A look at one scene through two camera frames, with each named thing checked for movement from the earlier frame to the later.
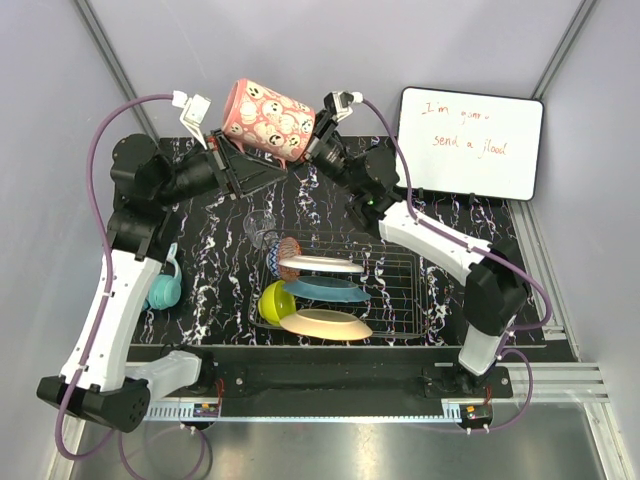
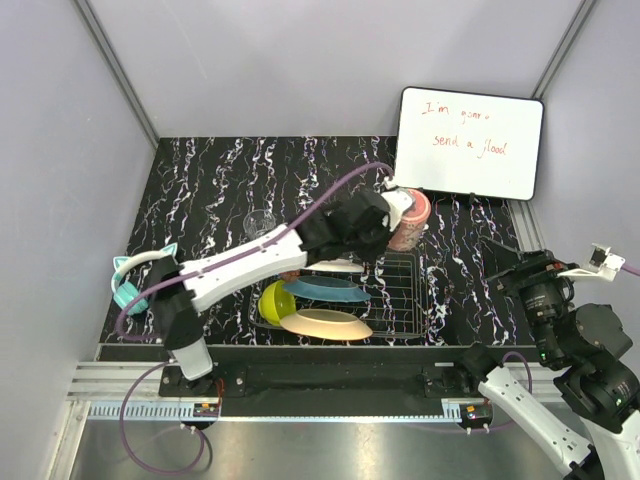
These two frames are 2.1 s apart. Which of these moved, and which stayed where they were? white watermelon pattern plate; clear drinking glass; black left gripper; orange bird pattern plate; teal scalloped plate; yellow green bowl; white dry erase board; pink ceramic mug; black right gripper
Moved: black left gripper; pink ceramic mug; black right gripper
Stayed: orange bird pattern plate; white dry erase board; yellow green bowl; clear drinking glass; teal scalloped plate; white watermelon pattern plate
